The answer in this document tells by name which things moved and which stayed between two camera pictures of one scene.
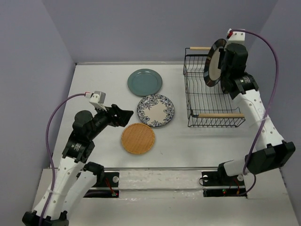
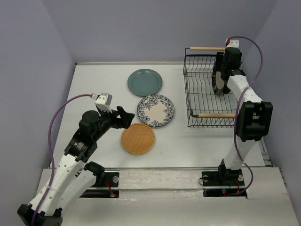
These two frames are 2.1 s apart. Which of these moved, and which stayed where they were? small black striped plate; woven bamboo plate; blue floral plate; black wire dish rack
Moved: small black striped plate
Stayed: woven bamboo plate; blue floral plate; black wire dish rack
